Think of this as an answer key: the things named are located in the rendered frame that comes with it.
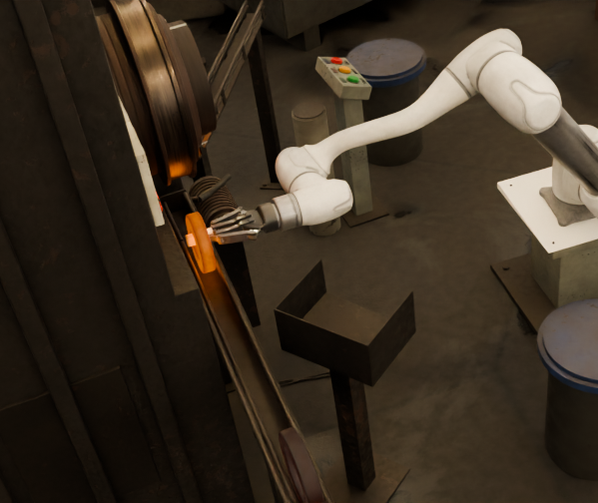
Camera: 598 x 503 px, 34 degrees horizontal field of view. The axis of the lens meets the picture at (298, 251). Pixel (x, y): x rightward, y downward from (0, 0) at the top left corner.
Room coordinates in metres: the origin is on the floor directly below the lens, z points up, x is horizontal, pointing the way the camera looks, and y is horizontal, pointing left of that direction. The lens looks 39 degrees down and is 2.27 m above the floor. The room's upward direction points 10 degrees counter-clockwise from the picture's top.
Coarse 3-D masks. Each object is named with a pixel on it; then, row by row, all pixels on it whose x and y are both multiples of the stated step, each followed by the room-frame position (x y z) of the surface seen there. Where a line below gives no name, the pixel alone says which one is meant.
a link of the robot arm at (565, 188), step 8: (584, 128) 2.33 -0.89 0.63; (592, 128) 2.32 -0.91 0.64; (592, 136) 2.28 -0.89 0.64; (552, 168) 2.33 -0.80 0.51; (560, 168) 2.28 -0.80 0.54; (552, 176) 2.32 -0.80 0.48; (560, 176) 2.28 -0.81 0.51; (568, 176) 2.24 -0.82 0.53; (552, 184) 2.33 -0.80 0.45; (560, 184) 2.28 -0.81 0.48; (568, 184) 2.24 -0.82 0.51; (576, 184) 2.21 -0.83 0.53; (560, 192) 2.28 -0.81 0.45; (568, 192) 2.24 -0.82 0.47; (576, 192) 2.20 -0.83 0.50; (560, 200) 2.28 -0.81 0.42; (568, 200) 2.26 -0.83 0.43; (576, 200) 2.23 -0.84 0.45
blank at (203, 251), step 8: (192, 216) 1.96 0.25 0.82; (200, 216) 1.96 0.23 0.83; (192, 224) 1.93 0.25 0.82; (200, 224) 1.93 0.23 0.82; (192, 232) 1.94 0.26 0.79; (200, 232) 1.91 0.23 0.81; (200, 240) 1.89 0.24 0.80; (208, 240) 1.89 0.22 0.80; (192, 248) 1.99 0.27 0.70; (200, 248) 1.88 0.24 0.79; (208, 248) 1.88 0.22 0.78; (200, 256) 1.89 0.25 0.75; (208, 256) 1.87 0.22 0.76; (200, 264) 1.92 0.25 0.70; (208, 264) 1.87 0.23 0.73
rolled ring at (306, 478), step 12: (288, 432) 1.28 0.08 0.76; (288, 444) 1.24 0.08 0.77; (300, 444) 1.23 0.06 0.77; (288, 456) 1.29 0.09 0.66; (300, 456) 1.21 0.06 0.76; (288, 468) 1.29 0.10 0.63; (300, 468) 1.19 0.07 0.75; (312, 468) 1.19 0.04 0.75; (300, 480) 1.17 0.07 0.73; (312, 480) 1.17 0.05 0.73; (300, 492) 1.23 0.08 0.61; (312, 492) 1.15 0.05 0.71
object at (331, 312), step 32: (320, 288) 1.82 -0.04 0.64; (288, 320) 1.66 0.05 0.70; (320, 320) 1.74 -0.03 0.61; (352, 320) 1.73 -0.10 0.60; (384, 320) 1.71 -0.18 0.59; (320, 352) 1.60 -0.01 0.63; (352, 352) 1.54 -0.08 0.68; (384, 352) 1.56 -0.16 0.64; (352, 384) 1.66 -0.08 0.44; (352, 416) 1.65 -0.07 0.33; (352, 448) 1.67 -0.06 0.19; (352, 480) 1.68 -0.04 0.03; (384, 480) 1.68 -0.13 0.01
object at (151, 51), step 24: (120, 0) 2.15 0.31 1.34; (144, 0) 2.10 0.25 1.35; (144, 24) 2.03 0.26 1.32; (144, 48) 1.98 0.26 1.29; (144, 72) 1.93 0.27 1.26; (168, 72) 1.94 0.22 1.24; (168, 96) 1.91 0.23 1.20; (168, 120) 1.89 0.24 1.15; (168, 144) 1.89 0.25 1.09; (192, 144) 1.89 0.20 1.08; (192, 168) 1.93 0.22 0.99
